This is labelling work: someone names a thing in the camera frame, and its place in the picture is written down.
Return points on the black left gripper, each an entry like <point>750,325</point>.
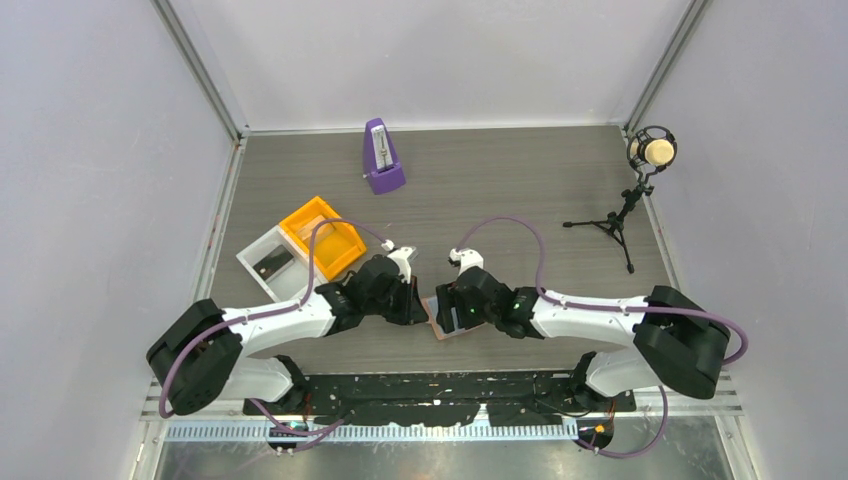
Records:
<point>412,310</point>

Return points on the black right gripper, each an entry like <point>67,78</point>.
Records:
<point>449,297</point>

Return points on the orange leather card holder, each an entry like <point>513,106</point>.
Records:
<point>444,326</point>

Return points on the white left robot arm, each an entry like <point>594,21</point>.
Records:
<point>209,353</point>

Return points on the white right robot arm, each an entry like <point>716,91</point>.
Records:
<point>662,339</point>

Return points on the card in yellow bin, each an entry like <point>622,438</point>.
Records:
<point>316,229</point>

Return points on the black card in white bin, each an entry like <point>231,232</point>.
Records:
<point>277,260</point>

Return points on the white plastic bin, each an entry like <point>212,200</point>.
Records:
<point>288,284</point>

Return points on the purple metronome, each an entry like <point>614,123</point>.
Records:
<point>382,168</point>

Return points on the black microphone tripod stand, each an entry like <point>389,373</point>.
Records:
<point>613,224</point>

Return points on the beige foam microphone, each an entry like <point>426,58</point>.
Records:
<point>653,146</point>

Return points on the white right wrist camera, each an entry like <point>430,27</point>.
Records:
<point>465,259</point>

